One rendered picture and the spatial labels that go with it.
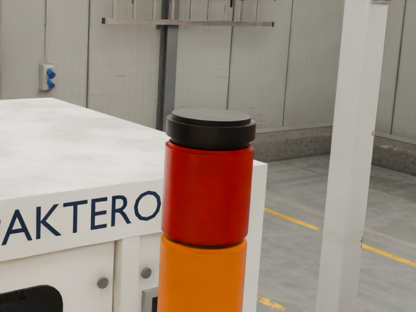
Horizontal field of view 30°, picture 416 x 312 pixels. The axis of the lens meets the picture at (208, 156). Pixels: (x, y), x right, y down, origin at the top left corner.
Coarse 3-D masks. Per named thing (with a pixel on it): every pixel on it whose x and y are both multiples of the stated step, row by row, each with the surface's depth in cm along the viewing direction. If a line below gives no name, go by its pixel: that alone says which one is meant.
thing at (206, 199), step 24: (168, 144) 43; (168, 168) 42; (192, 168) 41; (216, 168) 41; (240, 168) 42; (168, 192) 43; (192, 192) 42; (216, 192) 41; (240, 192) 42; (168, 216) 43; (192, 216) 42; (216, 216) 42; (240, 216) 43; (192, 240) 42; (216, 240) 42; (240, 240) 44
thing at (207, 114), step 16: (176, 112) 43; (192, 112) 43; (208, 112) 44; (224, 112) 44; (240, 112) 44; (176, 128) 41; (192, 128) 41; (208, 128) 41; (224, 128) 41; (240, 128) 41; (192, 144) 41; (208, 144) 41; (224, 144) 41; (240, 144) 42
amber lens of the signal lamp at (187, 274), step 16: (160, 240) 44; (160, 256) 44; (176, 256) 43; (192, 256) 42; (208, 256) 42; (224, 256) 42; (240, 256) 43; (160, 272) 44; (176, 272) 43; (192, 272) 42; (208, 272) 42; (224, 272) 43; (240, 272) 44; (160, 288) 44; (176, 288) 43; (192, 288) 43; (208, 288) 43; (224, 288) 43; (240, 288) 44; (160, 304) 44; (176, 304) 43; (192, 304) 43; (208, 304) 43; (224, 304) 43; (240, 304) 44
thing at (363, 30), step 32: (352, 0) 289; (352, 32) 290; (384, 32) 293; (352, 64) 292; (352, 96) 293; (352, 128) 295; (352, 160) 296; (352, 192) 300; (352, 224) 304; (352, 256) 308; (320, 288) 315; (352, 288) 312
